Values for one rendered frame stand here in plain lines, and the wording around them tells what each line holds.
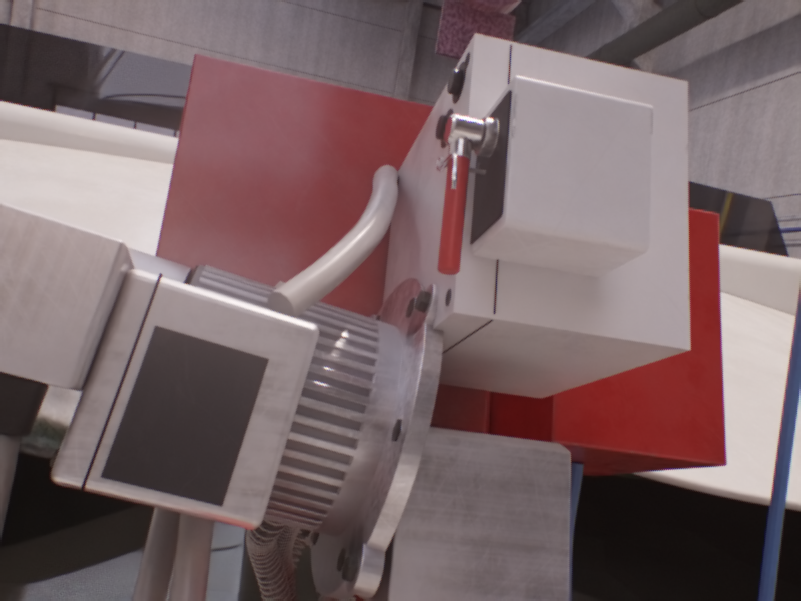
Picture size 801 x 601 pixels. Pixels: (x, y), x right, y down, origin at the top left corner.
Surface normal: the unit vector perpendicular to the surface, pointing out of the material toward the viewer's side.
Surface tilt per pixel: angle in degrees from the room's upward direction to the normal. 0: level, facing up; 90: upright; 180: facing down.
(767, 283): 90
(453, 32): 90
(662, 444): 73
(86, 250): 79
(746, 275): 90
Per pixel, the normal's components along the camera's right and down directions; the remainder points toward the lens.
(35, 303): 0.27, -0.14
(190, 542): -0.03, -0.48
